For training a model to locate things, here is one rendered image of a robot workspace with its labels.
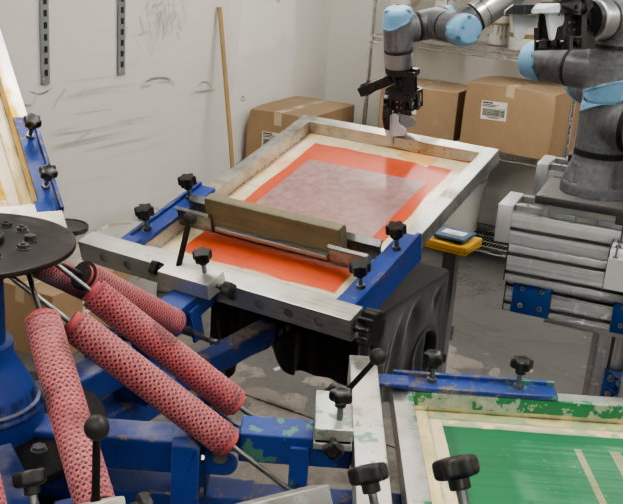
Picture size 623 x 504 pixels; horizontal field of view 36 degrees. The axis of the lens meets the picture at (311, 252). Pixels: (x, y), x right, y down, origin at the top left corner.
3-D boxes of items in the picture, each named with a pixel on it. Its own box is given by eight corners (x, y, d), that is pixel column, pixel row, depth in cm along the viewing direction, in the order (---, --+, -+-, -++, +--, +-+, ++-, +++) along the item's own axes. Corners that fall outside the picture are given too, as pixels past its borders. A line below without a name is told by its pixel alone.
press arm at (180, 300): (193, 294, 196) (190, 274, 193) (217, 301, 193) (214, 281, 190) (139, 341, 183) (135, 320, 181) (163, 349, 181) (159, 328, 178)
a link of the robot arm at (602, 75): (579, 95, 187) (588, 38, 184) (631, 105, 180) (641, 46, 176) (557, 98, 182) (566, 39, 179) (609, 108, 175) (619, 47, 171)
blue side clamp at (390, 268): (401, 254, 212) (400, 227, 209) (421, 259, 210) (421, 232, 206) (334, 327, 191) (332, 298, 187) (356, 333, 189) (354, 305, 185)
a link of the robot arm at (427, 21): (468, 37, 238) (429, 46, 234) (446, 32, 247) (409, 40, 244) (466, 5, 234) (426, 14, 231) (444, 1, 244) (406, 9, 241)
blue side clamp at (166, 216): (202, 205, 239) (198, 181, 235) (218, 209, 236) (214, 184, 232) (124, 264, 217) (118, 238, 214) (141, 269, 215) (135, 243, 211)
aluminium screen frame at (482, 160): (305, 126, 271) (304, 114, 269) (499, 162, 244) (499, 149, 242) (125, 262, 216) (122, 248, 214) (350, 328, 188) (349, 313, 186)
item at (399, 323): (407, 374, 264) (419, 264, 254) (435, 383, 260) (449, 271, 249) (323, 441, 226) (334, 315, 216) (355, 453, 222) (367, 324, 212)
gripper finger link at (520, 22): (505, 41, 157) (545, 40, 161) (506, 4, 155) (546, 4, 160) (492, 41, 159) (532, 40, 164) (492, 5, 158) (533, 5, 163)
